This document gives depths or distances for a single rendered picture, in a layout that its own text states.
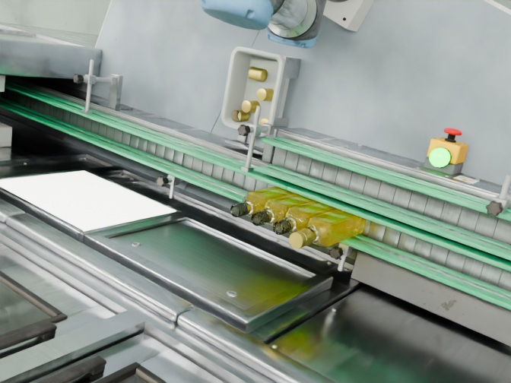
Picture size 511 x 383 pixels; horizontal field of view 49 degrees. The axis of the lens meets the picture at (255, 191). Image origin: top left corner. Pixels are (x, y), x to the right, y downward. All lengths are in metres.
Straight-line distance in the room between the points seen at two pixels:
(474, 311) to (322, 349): 0.39
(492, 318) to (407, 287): 0.19
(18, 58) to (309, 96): 0.92
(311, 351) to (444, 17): 0.82
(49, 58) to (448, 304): 1.42
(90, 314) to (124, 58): 1.14
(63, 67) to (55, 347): 1.24
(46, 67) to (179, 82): 0.44
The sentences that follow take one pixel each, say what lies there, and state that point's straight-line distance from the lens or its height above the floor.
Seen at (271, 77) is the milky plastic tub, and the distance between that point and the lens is 1.61.
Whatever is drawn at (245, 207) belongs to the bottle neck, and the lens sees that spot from 1.25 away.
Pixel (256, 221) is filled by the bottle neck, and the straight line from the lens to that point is 1.22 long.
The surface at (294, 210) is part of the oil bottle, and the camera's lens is 1.23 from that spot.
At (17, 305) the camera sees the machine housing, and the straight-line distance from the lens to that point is 1.14.
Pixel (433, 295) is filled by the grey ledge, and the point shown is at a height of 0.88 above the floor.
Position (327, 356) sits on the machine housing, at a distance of 1.09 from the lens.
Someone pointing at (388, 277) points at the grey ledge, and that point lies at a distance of 1.38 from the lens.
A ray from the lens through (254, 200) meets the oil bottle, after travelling 1.27.
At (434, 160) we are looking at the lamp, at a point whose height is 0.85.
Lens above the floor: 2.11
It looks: 54 degrees down
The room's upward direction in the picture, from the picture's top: 102 degrees counter-clockwise
